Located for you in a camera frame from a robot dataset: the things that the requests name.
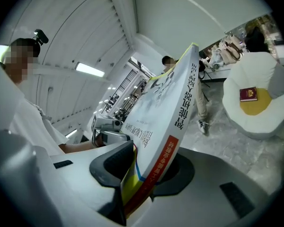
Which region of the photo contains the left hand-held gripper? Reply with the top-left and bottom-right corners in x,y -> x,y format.
91,113 -> 131,148

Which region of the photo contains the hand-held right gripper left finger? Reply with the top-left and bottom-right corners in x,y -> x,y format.
0,129 -> 136,227

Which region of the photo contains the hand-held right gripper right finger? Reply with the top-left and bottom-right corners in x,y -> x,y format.
130,147 -> 276,227

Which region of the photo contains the white book with red band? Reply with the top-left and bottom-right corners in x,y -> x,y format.
120,42 -> 200,222

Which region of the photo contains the white and yellow sofa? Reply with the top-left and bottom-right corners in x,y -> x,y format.
222,52 -> 284,140

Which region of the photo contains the person's left forearm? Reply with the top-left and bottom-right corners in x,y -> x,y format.
58,136 -> 104,154

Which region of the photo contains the black metal railing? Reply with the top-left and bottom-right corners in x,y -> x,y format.
104,69 -> 138,113

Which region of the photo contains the person's white shirt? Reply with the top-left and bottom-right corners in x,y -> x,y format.
8,79 -> 70,156

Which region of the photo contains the rectangular ceiling light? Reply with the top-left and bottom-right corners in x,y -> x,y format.
75,61 -> 106,78

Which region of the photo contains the black stand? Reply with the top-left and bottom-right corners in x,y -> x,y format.
197,60 -> 212,88

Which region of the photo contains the person's head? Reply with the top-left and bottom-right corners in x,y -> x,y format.
0,38 -> 41,85

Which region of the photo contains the white counter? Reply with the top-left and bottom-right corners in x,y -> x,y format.
198,64 -> 231,83

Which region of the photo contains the grey cushion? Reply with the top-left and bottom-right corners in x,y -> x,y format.
267,62 -> 284,99

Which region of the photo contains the beige handbag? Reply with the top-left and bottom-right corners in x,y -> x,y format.
219,35 -> 242,65

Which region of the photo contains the black head camera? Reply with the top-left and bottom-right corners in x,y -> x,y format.
32,28 -> 49,46

